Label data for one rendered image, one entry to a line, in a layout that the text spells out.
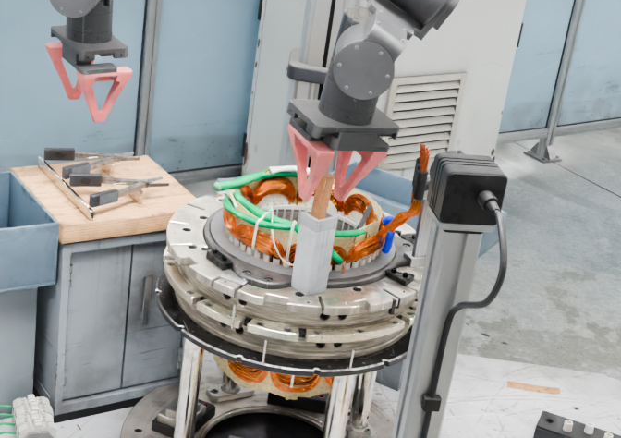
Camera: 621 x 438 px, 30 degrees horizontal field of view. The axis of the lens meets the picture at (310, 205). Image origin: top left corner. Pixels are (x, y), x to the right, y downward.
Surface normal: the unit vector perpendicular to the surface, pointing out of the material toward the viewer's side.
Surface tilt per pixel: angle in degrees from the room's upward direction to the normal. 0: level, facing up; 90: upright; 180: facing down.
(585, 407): 0
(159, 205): 0
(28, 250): 90
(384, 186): 90
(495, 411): 0
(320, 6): 90
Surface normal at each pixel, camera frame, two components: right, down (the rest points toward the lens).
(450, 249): 0.16, 0.41
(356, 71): -0.07, 0.42
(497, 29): 0.56, 0.40
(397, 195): -0.51, 0.27
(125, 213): 0.14, -0.91
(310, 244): -0.76, 0.16
